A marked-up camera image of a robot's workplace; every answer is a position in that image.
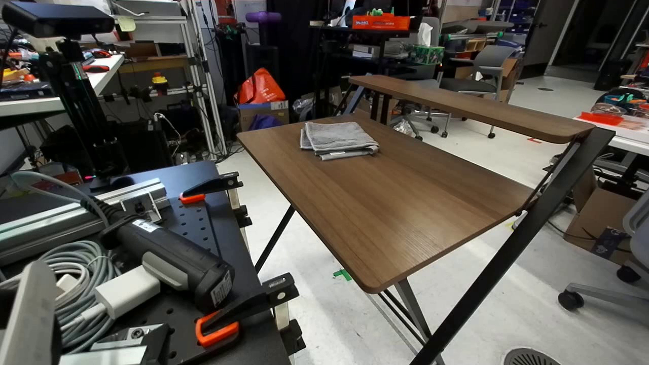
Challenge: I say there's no grey towel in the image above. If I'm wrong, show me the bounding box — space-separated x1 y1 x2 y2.
299 122 380 160

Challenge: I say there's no brown wooden desk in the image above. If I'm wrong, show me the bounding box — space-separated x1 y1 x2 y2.
239 74 612 365

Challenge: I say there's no orange bag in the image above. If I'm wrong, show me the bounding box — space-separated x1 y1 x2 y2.
236 67 286 104

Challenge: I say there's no black orange clamp rear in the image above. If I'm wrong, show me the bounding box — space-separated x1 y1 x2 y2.
178 171 241 204

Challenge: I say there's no black orange clamp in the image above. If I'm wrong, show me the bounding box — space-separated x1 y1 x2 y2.
178 171 241 204
196 272 299 348

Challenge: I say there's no black perforated mounting table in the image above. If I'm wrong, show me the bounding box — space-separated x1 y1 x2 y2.
0 160 309 365

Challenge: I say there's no black handheld device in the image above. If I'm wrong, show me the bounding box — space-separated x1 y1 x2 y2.
83 197 236 311

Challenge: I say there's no black orange clamp front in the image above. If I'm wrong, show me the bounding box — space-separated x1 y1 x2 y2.
196 272 299 348

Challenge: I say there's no grey office chair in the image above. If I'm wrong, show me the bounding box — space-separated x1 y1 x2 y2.
391 42 523 141

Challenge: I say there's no white power adapter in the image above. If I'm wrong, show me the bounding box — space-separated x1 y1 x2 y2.
96 265 160 318

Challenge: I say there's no cardboard box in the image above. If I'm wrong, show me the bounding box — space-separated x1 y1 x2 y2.
565 189 635 263

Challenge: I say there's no black camera on tripod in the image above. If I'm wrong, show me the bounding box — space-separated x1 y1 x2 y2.
2 0 129 176

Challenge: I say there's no silver aluminium rail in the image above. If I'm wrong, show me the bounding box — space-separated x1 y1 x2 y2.
0 179 169 265

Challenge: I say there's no grey coiled cable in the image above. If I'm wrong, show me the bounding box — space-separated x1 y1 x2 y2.
0 169 124 352

